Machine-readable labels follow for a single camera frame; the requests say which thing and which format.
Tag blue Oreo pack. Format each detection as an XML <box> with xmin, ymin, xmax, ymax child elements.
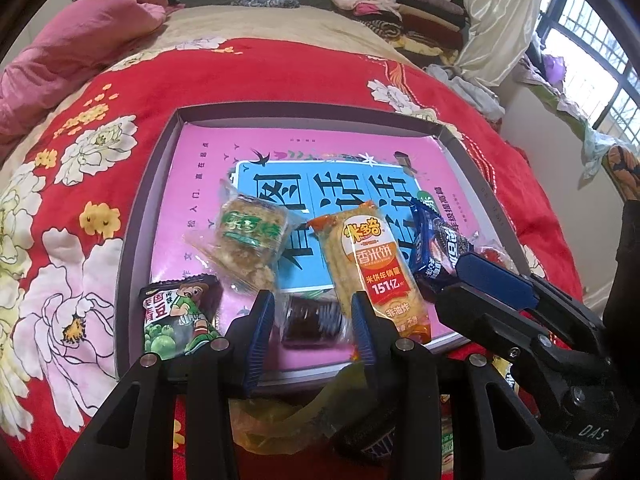
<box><xmin>409</xmin><ymin>198</ymin><xmax>474</xmax><ymax>292</ymax></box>

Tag small dark chocolate pack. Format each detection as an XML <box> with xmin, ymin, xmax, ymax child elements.
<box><xmin>280</xmin><ymin>296</ymin><xmax>346</xmax><ymax>348</ymax></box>

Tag orange rice cracker pack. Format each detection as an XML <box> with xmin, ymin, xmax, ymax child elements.
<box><xmin>309</xmin><ymin>200</ymin><xmax>432</xmax><ymax>344</ymax></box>

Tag green pea snack pack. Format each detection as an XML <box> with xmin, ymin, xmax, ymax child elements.
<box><xmin>139</xmin><ymin>274</ymin><xmax>222</xmax><ymax>360</ymax></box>

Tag green pale pastry pack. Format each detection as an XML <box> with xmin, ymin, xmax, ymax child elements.
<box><xmin>229</xmin><ymin>362</ymin><xmax>376</xmax><ymax>455</ymax></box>

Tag clear crispy cake pack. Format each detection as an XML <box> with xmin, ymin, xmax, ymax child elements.
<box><xmin>183</xmin><ymin>179</ymin><xmax>306</xmax><ymax>292</ymax></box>

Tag clear walnut date pack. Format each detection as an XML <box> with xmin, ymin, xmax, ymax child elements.
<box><xmin>474</xmin><ymin>240</ymin><xmax>518</xmax><ymax>274</ymax></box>

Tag grey clothes pile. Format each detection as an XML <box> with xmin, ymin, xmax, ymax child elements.
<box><xmin>423</xmin><ymin>64</ymin><xmax>506</xmax><ymax>124</ymax></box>

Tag dark shallow box tray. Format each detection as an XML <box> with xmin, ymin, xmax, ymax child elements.
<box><xmin>115</xmin><ymin>102</ymin><xmax>528</xmax><ymax>372</ymax></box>

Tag clothes on window sill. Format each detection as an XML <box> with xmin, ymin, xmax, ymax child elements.
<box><xmin>513</xmin><ymin>29</ymin><xmax>639</xmax><ymax>185</ymax></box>

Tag window with bars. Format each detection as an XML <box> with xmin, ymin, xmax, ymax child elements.
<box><xmin>534</xmin><ymin>0</ymin><xmax>640</xmax><ymax>146</ymax></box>

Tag pink Chinese workbook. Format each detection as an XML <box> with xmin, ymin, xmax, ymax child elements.
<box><xmin>150</xmin><ymin>121</ymin><xmax>501</xmax><ymax>373</ymax></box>

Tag red floral blanket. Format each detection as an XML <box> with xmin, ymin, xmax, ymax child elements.
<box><xmin>1</xmin><ymin>37</ymin><xmax>582</xmax><ymax>479</ymax></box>

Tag folded clothes stack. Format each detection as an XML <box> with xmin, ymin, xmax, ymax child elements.
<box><xmin>331</xmin><ymin>0</ymin><xmax>471</xmax><ymax>66</ymax></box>

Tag cream satin curtain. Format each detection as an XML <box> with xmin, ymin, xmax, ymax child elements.
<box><xmin>457</xmin><ymin>0</ymin><xmax>541</xmax><ymax>88</ymax></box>

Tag patterned small pillow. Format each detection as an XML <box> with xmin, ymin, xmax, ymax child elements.
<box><xmin>231</xmin><ymin>0</ymin><xmax>300</xmax><ymax>9</ymax></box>

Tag pink quilt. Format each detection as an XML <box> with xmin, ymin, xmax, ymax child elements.
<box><xmin>1</xmin><ymin>0</ymin><xmax>169</xmax><ymax>156</ymax></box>

